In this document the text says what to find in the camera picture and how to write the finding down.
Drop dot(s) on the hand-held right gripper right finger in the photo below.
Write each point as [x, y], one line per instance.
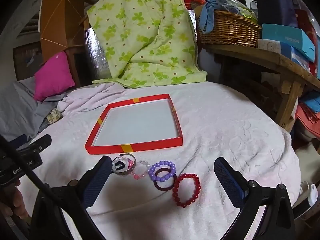
[228, 180]

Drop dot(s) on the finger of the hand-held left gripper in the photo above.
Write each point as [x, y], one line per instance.
[41, 143]

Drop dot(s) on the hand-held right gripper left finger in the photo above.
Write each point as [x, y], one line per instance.
[99, 178]

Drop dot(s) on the silver bangle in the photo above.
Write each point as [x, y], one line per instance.
[123, 174]

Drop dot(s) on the dark maroon bangle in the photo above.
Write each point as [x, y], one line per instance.
[162, 188]

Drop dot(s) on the red shallow cardboard tray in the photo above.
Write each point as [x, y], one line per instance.
[137, 122]

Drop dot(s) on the person's left hand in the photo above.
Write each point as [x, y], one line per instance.
[12, 202]

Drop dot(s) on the small patterned cloth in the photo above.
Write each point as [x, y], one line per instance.
[53, 115]

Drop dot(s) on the grey cloth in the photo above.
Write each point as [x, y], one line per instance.
[17, 110]

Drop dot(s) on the magenta pillow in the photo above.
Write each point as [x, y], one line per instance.
[52, 77]

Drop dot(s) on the white plastic object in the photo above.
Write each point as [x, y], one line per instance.
[312, 195]

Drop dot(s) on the wooden bench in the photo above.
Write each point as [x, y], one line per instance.
[282, 65]

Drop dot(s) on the orange board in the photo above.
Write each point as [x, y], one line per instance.
[60, 17]

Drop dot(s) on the small white box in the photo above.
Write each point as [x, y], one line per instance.
[268, 46]

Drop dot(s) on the wicker basket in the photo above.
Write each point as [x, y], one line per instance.
[232, 30]

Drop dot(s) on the green floral quilt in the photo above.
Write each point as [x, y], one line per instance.
[140, 30]

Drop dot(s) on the teal cardboard box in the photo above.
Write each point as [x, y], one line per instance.
[282, 36]

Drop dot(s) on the blue cloth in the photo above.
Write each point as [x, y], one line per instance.
[208, 12]

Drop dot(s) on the dark blue bag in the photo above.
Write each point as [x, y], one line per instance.
[275, 2]

